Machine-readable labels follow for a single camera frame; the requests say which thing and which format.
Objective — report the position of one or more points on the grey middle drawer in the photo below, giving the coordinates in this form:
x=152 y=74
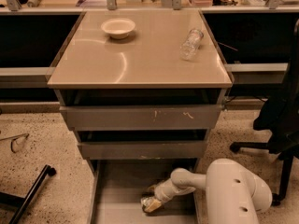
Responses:
x=142 y=150

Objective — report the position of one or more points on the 7up soda can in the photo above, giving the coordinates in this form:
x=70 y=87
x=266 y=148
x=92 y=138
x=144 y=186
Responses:
x=146 y=201

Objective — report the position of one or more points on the grey open bottom drawer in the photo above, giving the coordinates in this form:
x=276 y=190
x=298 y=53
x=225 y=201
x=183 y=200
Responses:
x=120 y=184

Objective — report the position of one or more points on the black office chair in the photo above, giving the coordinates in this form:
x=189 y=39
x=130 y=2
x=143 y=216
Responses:
x=280 y=115

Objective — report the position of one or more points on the thin metal wire frame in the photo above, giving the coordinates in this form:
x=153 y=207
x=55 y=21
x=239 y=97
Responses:
x=16 y=141

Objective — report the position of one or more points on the white paper bowl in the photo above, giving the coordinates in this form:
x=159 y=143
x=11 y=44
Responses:
x=119 y=28

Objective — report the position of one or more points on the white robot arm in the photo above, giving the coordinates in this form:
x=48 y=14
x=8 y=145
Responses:
x=234 y=194

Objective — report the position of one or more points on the grey drawer cabinet with countertop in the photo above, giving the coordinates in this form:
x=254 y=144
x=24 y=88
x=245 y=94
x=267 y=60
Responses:
x=144 y=68

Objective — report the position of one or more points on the grey top drawer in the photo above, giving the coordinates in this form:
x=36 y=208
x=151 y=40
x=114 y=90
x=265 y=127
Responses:
x=140 y=117

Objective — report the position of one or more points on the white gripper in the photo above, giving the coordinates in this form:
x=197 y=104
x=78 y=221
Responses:
x=161 y=191

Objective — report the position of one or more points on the black chair base leg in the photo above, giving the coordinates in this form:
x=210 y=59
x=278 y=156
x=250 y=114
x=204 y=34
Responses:
x=19 y=204

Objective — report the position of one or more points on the clear plastic water bottle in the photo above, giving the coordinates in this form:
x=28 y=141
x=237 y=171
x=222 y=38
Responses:
x=191 y=44

